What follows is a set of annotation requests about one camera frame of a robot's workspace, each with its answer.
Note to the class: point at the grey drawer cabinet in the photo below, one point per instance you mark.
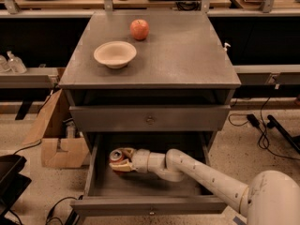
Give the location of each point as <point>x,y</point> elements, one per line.
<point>180,63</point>

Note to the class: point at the red coke can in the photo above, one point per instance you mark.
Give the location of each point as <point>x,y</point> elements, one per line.
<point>116,159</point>

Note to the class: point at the open grey middle drawer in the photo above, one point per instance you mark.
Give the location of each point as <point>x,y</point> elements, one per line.
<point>108,193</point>

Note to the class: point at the brown cardboard box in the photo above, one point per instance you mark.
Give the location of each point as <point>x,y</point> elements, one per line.
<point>61,147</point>

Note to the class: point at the small white pump bottle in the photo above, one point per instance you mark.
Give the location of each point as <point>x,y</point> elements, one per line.
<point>226,46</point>

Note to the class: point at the red apple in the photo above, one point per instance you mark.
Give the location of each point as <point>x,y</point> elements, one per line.
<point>139,29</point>

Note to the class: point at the black bin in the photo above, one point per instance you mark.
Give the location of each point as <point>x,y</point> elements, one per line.
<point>12,182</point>

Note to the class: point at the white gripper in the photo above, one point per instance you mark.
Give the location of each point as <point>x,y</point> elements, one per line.
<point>140,161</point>

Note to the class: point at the white paper bowl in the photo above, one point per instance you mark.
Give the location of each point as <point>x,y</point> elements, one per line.
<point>115,54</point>

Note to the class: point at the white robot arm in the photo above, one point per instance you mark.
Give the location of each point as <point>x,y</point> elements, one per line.
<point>271,198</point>

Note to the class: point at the closed grey top drawer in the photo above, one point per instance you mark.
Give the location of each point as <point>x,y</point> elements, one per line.
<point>149,118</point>

